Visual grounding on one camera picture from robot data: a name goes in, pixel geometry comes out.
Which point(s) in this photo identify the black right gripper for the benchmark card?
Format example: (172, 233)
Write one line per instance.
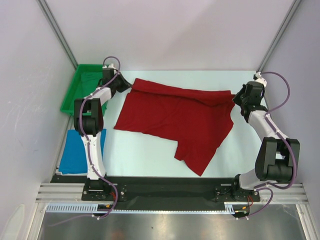
(236, 98)

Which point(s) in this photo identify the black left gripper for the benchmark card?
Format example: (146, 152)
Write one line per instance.
(125, 85)

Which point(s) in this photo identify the red t shirt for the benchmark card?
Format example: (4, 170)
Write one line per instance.
(197, 120)

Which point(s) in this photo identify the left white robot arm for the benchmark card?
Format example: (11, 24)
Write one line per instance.
(89, 123)

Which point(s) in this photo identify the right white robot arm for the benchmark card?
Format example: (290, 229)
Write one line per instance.
(276, 163)

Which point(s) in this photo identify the green folded t shirt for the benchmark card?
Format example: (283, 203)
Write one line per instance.
(89, 82)

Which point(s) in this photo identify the green plastic tray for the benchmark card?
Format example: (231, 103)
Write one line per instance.
(73, 91)

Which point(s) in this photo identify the blue folded t shirt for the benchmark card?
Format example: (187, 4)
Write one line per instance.
(78, 158)

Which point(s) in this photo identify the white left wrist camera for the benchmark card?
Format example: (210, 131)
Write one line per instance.
(110, 66)

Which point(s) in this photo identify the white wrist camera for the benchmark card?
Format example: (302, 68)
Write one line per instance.
(259, 78)
(110, 66)

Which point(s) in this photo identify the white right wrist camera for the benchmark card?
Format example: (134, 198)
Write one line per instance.
(259, 78)

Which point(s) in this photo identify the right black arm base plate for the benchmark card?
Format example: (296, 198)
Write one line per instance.
(230, 193)

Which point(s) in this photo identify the right aluminium corner post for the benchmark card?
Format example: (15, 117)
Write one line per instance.
(293, 9)

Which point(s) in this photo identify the aluminium corner post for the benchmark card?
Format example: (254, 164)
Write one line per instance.
(53, 23)
(293, 9)

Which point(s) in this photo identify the left aluminium corner post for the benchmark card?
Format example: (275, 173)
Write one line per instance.
(53, 23)

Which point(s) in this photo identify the right white cable duct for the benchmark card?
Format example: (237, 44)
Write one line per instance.
(237, 207)

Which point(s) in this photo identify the white cable duct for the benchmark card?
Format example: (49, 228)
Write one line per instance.
(237, 207)
(85, 208)

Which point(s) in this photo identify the black table edge rail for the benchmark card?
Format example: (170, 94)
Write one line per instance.
(165, 194)

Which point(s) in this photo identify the aluminium frame rail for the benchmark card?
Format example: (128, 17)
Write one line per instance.
(60, 193)

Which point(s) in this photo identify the left white cable duct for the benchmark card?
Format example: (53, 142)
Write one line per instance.
(85, 208)

